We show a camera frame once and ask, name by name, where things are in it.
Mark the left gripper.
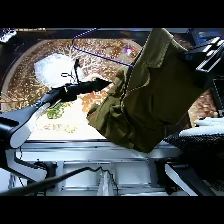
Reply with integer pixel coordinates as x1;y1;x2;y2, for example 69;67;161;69
64;77;113;102

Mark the olive green shirt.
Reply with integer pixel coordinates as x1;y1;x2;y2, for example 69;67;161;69
86;28;206;154

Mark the white garment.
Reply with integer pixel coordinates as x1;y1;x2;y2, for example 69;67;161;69
33;52;78;89

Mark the silver frame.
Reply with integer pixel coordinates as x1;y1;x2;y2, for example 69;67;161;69
0;138;224;197

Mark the black cable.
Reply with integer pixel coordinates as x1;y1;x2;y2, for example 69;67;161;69
0;166;120;197

